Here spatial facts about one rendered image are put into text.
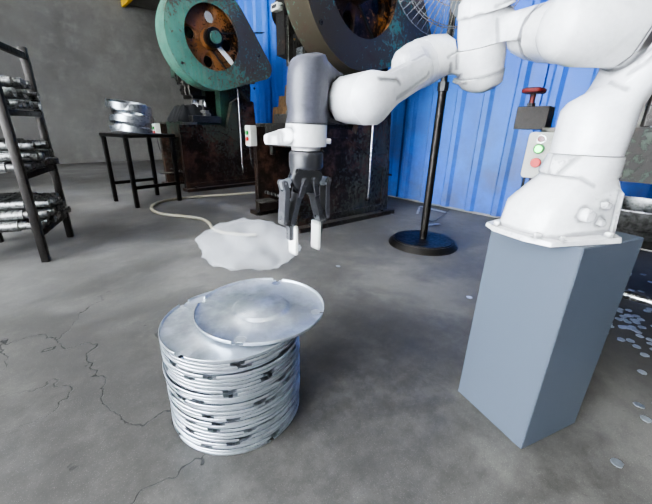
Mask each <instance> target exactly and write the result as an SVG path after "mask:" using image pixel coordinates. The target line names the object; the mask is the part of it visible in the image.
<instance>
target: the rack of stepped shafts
mask: <svg viewBox="0 0 652 504"><path fill-rule="evenodd" d="M0 50H2V51H5V52H7V53H10V54H12V55H15V56H17V57H19V58H20V60H21V64H22V68H23V72H24V75H25V79H26V80H24V79H21V78H15V77H11V76H2V75H0V125H1V128H2V131H3V135H4V138H0V174H2V173H10V172H15V175H16V178H17V182H18V185H19V188H20V192H13V193H0V243H2V242H4V238H3V235H2V233H3V232H17V231H22V230H23V229H32V232H33V235H34V239H35V242H36V245H37V249H38V252H39V255H40V259H41V262H42V263H44V262H50V261H51V257H50V253H49V250H48V246H47V243H46V239H45V236H44V235H45V234H47V233H48V232H49V231H50V230H52V229H53V228H54V227H55V226H56V225H58V224H59V223H60V222H61V221H63V224H64V228H65V232H66V236H67V237H74V232H73V228H72V224H71V220H70V216H69V212H71V208H70V206H67V204H66V200H65V196H64V192H63V188H62V184H61V180H60V176H59V173H58V169H57V165H56V164H59V159H58V158H57V157H54V151H53V149H52V145H51V141H50V137H49V133H48V129H47V125H46V121H45V117H44V113H43V109H42V105H41V101H40V95H39V93H38V90H37V86H36V82H35V78H34V74H33V70H32V66H31V62H30V58H29V54H28V50H27V48H26V47H21V46H17V49H16V48H14V47H11V46H9V45H7V44H5V43H3V42H1V41H0ZM22 89H28V91H29V92H27V91H25V90H22ZM19 99H23V100H19ZM24 100H31V101H24ZM20 109H23V110H20ZM26 110H34V111H26ZM10 116H27V117H36V121H37V125H38V129H39V133H40V137H41V140H24V139H23V138H16V135H15V131H14V128H13V124H12V121H11V117H10ZM36 148H44V149H36ZM26 171H27V172H26ZM49 171H50V175H51V179H52V182H53V186H54V190H55V192H50V193H37V192H32V191H31V187H30V184H29V180H28V179H30V178H33V177H36V176H38V175H41V174H44V173H47V172H49Z"/></svg>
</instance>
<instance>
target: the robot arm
mask: <svg viewBox="0 0 652 504"><path fill-rule="evenodd" d="M515 2H516V0H462V2H461V3H460V4H459V7H458V20H457V21H458V30H457V42H458V49H457V46H456V40H455V39H454V38H452V37H451V36H450V35H448V34H431V35H428V36H425V37H422V38H419V39H415V40H414V41H412V42H410V43H407V44H406V45H405V46H403V47H402V48H400V49H399V50H398V51H396V52H395V54H394V56H393V59H392V62H391V69H390V70H388V71H386V72H384V71H378V70H368V71H363V72H359V73H354V74H350V75H345V76H343V75H344V74H342V73H341V72H339V71H338V70H337V69H336V68H335V67H334V66H333V65H332V64H331V63H330V62H329V61H328V59H327V57H326V54H323V53H318V52H313V53H305V54H300V55H297V56H295V57H293V58H292V59H291V61H290V62H289V64H288V73H287V89H286V104H287V110H288V114H287V119H286V126H285V128H284V129H279V130H277V131H273V132H270V133H267V134H265V135H264V142H265V144H269V145H286V146H291V147H292V150H291V151H290V152H289V168H290V173H289V176H288V178H286V179H284V180H281V179H279V180H278V181H277V184H278V187H279V210H278V223H280V224H282V225H284V226H286V238H287V240H289V252H290V253H292V254H294V255H298V226H296V225H295V224H296V220H297V216H298V212H299V208H300V204H301V200H302V198H304V194H306V193H307V194H308V195H309V199H310V203H311V207H312V211H313V215H314V219H315V220H314V219H313V220H311V247H313V248H315V249H317V250H320V236H321V234H322V231H323V223H325V222H326V218H327V219H328V218H329V217H330V185H331V181H332V179H331V178H330V177H326V176H322V173H321V169H322V167H323V153H322V152H321V151H320V148H321V147H326V144H331V139H330V138H327V125H328V122H331V123H335V124H356V125H378V124H379V123H381V122H382V121H383V120H384V119H385V118H386V117H387V116H388V115H389V113H390V112H391V111H392V110H393V109H394V107H395V106H396V105H397V104H398V103H400V102H401V101H403V100H404V99H406V98H407V97H409V96H410V95H412V94H413V93H415V92H416V91H418V90H421V89H423V88H425V87H427V86H430V85H431V84H433V83H434V82H436V81H438V80H439V79H441V78H443V77H445V76H448V75H455V76H456V78H454V79H453V81H452V82H453V83H455V84H456V85H457V84H458V86H459V87H460V88H461V89H462V90H464V91H466V92H470V93H484V92H487V91H489V90H491V89H493V88H495V87H496V86H497V85H499V84H500V83H501V82H502V81H503V77H504V72H505V67H504V65H505V59H506V53H507V49H508V50H509V51H510V53H512V54H514V55H516V56H517V57H519V58H521V59H523V60H528V61H533V62H536V63H548V64H557V65H560V66H564V67H578V68H600V69H599V71H598V74H597V75H596V77H595V79H594V81H593V83H592V85H591V86H590V88H589V89H588V90H587V91H586V93H585V94H583V95H581V96H580V97H578V98H576V99H574V100H572V101H570V102H569V103H567V104H566V106H565V107H564V108H563V109H562V110H561V111H560V114H559V118H558V121H557V125H556V129H555V133H554V136H553V140H552V144H551V148H550V151H549V152H550V153H547V155H546V157H545V159H544V160H543V162H542V164H541V166H540V168H539V169H538V171H539V172H540V173H539V174H537V175H536V176H535V177H534V178H532V179H531V180H530V181H529V182H527V183H526V184H525V185H524V186H522V187H521V188H520V189H519V190H517V191H516V192H515V193H514V194H513V195H511V196H510V197H509V198H508V199H507V202H506V205H505V208H504V211H503V213H502V216H501V219H497V220H493V221H489V222H487V223H486V226H487V227H488V228H489V229H491V230H492V231H494V232H497V233H500V234H503V235H506V236H509V237H512V238H515V239H518V240H521V241H524V242H528V243H533V244H537V245H542V246H546V247H566V246H583V245H599V244H616V243H622V237H620V236H618V235H617V234H615V231H616V227H617V223H618V219H619V214H620V210H621V206H622V202H623V197H624V193H623V192H622V190H621V186H620V182H619V178H620V177H622V173H623V169H624V165H625V160H626V157H621V156H625V154H626V151H627V148H628V146H629V143H630V141H631V138H632V135H633V133H634V130H635V128H636V125H637V123H638V120H639V117H640V115H641V112H642V110H643V107H644V105H645V104H646V102H647V101H648V99H649V98H650V96H651V95H652V0H549V1H547V2H544V3H541V4H537V5H534V6H530V7H527V8H523V9H520V10H516V11H515V9H514V8H513V7H512V6H511V4H513V3H515ZM319 183H320V188H319V187H318V185H319ZM290 184H291V185H292V186H293V187H292V191H291V200H290V189H289V188H291V186H290ZM319 190H320V192H319ZM319 195H320V198H319Z"/></svg>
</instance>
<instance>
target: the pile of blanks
mask: <svg viewBox="0 0 652 504"><path fill-rule="evenodd" d="M299 346H300V341H299V336H297V337H295V338H292V339H289V340H286V341H285V342H284V343H283V344H281V345H280V346H278V347H277V348H275V349H273V350H271V351H269V352H267V353H265V354H263V355H260V356H257V357H254V358H251V359H247V360H243V361H239V362H233V363H224V364H203V363H195V362H190V361H186V360H183V359H181V358H182V357H183V356H182V355H181V356H180V357H176V356H174V355H172V354H171V353H169V352H168V351H167V350H166V349H165V348H164V347H163V346H162V344H161V343H160V349H161V353H162V358H163V362H162V367H163V372H164V375H165V378H166V383H167V388H168V395H169V399H170V404H171V412H172V418H173V424H174V427H175V429H176V431H177V433H181V434H180V435H179V436H180V438H181V439H182V440H183V441H184V442H185V443H186V444H187V445H189V446H190V447H192V448H193V449H195V450H197V451H200V452H203V453H206V454H211V455H236V454H241V453H245V452H249V451H252V450H255V449H257V448H259V447H262V446H264V445H265V444H267V443H269V442H270V441H271V440H270V438H272V437H273V438H274V439H275V438H276V437H277V436H279V435H280V434H281V433H282V432H283V431H284V430H285V429H286V428H287V427H288V425H289V424H290V423H291V421H292V420H293V418H294V416H295V414H296V412H297V409H298V406H299V388H300V374H299V372H300V365H299V363H300V353H299Z"/></svg>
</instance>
